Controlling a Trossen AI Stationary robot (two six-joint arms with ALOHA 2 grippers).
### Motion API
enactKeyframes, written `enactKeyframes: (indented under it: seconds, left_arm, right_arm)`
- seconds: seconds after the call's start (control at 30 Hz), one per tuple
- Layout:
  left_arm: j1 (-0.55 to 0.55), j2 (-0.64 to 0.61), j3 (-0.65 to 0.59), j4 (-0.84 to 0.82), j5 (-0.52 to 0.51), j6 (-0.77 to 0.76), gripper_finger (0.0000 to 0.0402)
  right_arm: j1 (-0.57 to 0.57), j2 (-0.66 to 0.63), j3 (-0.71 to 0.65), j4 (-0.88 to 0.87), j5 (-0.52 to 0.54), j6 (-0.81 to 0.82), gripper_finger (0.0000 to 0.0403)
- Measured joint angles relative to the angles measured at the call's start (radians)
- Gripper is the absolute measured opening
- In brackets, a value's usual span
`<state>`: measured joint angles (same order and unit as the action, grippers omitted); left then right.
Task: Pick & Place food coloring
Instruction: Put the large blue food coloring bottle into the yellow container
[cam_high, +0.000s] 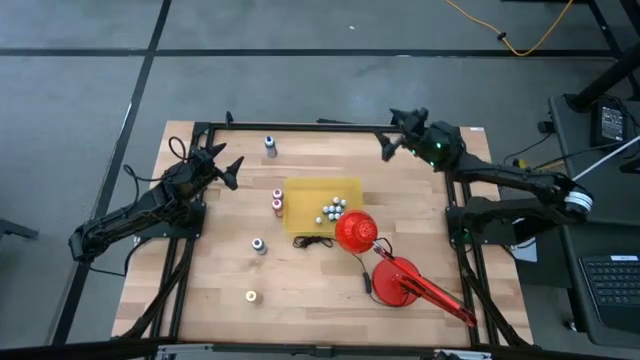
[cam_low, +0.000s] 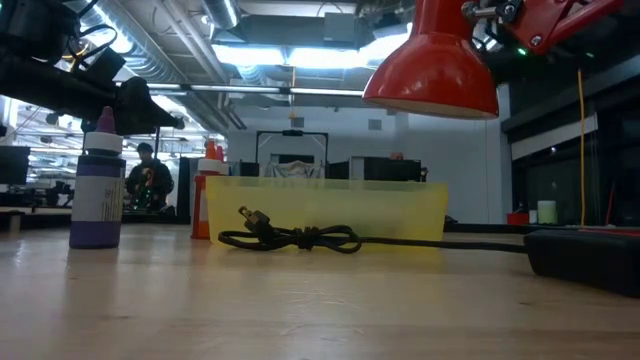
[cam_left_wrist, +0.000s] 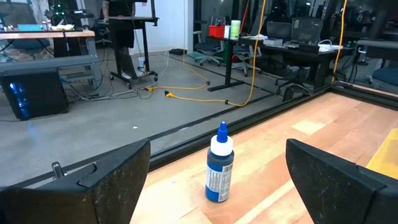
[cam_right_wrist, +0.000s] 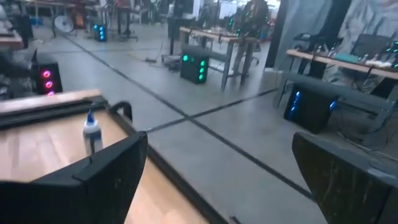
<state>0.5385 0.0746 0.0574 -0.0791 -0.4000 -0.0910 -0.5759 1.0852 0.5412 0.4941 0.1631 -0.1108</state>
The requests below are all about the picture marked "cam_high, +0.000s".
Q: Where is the black power adapter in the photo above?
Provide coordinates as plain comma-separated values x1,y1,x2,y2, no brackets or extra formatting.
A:
590,98,629,150

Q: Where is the dark chair base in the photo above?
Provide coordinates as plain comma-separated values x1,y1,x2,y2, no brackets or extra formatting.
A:
0,217,40,242

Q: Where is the black keyboard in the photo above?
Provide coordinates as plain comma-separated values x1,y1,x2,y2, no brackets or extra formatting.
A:
579,253,640,335

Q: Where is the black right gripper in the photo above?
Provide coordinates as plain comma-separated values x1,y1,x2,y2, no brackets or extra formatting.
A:
375,107,464,174

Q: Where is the black lamp power cord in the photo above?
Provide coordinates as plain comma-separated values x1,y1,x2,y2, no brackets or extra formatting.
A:
292,235,389,307

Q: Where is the yellow extension cable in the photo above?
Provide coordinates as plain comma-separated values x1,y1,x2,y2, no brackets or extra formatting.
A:
443,0,576,57

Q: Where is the black slanted pole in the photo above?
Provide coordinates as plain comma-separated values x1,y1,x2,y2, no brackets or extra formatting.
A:
564,42,640,114

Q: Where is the dark grey desk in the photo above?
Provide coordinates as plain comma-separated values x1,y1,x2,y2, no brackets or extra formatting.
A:
547,93,640,227
558,219,640,351

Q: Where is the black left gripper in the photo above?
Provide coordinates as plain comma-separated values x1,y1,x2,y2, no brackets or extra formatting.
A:
187,143,245,191

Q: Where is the red desk lamp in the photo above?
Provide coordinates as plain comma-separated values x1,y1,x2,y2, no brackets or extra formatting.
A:
334,209,478,329

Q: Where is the white cable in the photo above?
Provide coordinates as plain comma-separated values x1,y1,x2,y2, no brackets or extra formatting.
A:
571,147,640,182

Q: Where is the black aluminium table frame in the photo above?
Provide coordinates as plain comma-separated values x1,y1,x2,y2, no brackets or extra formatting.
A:
0,110,640,360

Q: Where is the white power box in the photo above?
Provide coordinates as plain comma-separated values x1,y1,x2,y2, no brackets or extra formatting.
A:
509,238,539,264

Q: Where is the yellow plug with cable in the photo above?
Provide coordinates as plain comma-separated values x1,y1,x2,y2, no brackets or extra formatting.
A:
517,157,566,175

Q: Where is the yellow translucent plastic bin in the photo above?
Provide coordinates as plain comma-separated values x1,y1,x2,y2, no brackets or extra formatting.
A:
282,177,365,238

